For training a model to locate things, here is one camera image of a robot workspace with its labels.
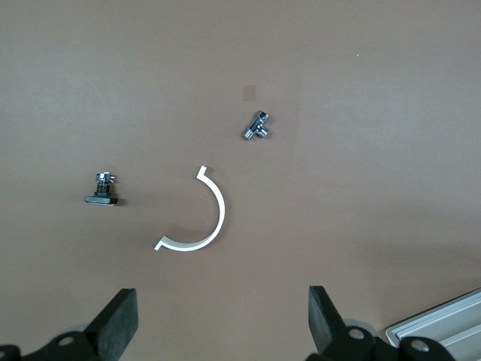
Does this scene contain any white cabinet drawer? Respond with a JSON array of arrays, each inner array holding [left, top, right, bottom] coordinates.
[[392, 295, 481, 341], [437, 325, 481, 353]]

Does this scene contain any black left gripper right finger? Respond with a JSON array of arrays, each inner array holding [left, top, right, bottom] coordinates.
[[306, 286, 377, 361]]

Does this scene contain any white semicircular plastic bracket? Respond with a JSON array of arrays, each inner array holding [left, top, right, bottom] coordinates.
[[153, 165, 226, 252]]

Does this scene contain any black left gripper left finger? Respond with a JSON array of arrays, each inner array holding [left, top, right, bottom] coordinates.
[[22, 288, 138, 361]]

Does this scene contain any white drawer cabinet housing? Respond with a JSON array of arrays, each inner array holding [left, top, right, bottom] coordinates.
[[383, 287, 481, 361]]

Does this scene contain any black flat-head switch component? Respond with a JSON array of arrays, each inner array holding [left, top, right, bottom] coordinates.
[[84, 171, 120, 207]]

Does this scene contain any chrome metal pipe fitting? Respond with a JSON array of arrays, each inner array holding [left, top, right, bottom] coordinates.
[[240, 109, 272, 142]]

